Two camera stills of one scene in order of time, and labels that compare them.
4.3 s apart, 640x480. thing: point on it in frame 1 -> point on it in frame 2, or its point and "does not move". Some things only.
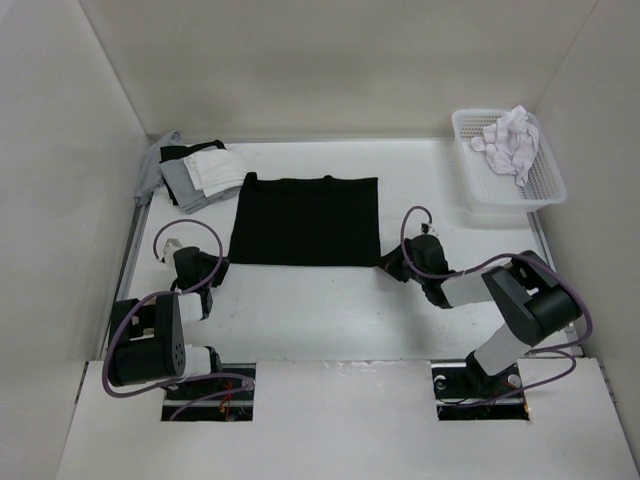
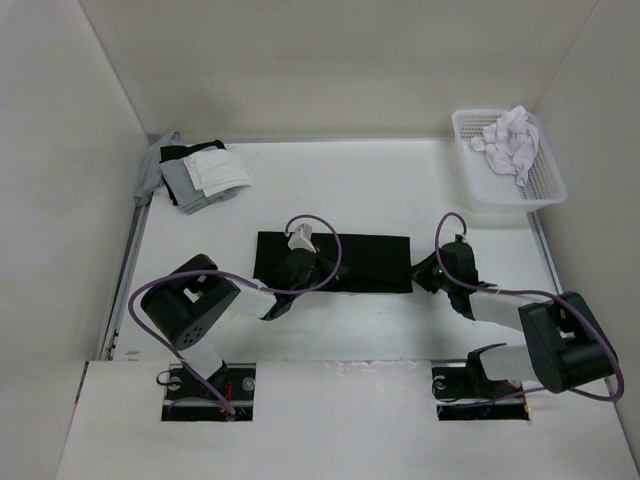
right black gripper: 390,262 -> 422,278
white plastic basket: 486,188 does not move
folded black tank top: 172,152 does not move
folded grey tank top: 184,190 does not move
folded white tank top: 215,171 does not move
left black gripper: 221,270 -> 327,265
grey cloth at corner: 152,174 does not move
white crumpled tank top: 511,144 does not move
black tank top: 307,222 -> 341,263
